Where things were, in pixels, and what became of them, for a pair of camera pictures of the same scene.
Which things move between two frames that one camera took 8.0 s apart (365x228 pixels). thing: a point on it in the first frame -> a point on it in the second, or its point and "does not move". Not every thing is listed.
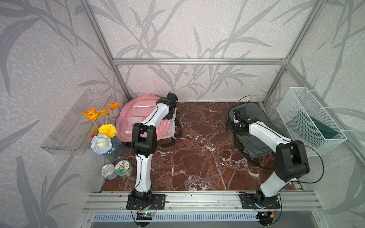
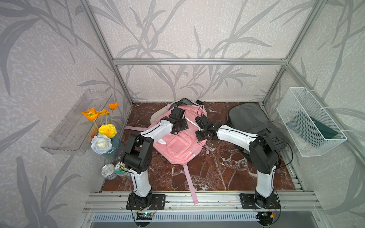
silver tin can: (108, 171) does not move
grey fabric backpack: (254, 149) does not move
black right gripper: (230, 125) -> (198, 137)
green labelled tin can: (124, 168) does not move
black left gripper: (171, 117) -> (185, 126)
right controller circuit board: (265, 218) does not move
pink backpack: (135, 109) -> (183, 148)
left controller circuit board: (144, 216) does not move
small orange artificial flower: (113, 105) does not move
